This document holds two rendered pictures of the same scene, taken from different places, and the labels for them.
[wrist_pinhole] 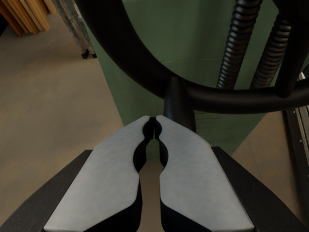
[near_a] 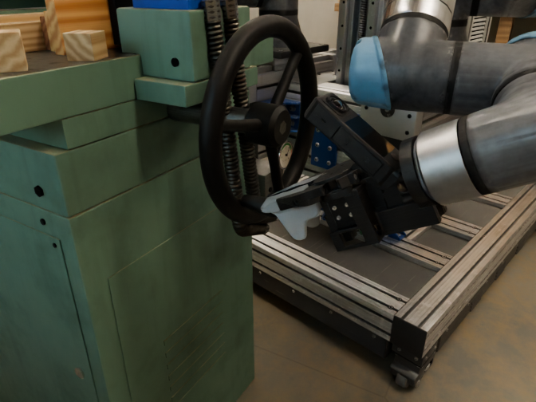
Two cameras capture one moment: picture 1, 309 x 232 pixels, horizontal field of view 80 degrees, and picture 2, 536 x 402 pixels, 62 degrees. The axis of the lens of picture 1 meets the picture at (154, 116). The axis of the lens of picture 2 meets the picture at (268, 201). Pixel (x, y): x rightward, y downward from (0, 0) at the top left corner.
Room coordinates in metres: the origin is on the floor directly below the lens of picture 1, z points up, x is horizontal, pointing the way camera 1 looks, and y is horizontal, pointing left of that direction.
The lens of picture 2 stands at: (-0.16, 0.45, 0.99)
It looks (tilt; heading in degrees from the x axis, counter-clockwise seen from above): 26 degrees down; 297
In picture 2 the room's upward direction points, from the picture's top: straight up
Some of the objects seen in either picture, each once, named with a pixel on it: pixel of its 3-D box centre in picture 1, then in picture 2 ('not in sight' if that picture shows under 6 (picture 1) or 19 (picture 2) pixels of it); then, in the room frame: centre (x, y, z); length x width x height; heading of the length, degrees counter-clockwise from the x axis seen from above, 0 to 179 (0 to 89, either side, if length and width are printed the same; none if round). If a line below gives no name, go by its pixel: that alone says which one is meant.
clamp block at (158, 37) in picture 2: not in sight; (187, 39); (0.26, -0.12, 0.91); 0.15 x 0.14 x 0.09; 86
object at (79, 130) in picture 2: not in sight; (127, 94); (0.40, -0.12, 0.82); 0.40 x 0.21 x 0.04; 86
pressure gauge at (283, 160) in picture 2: not in sight; (279, 157); (0.23, -0.37, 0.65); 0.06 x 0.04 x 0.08; 86
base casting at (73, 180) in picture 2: not in sight; (65, 116); (0.58, -0.14, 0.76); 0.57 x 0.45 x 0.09; 176
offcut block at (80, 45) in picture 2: not in sight; (86, 45); (0.33, 0.01, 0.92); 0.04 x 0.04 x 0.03; 20
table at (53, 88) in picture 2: not in sight; (149, 65); (0.35, -0.13, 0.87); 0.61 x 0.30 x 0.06; 86
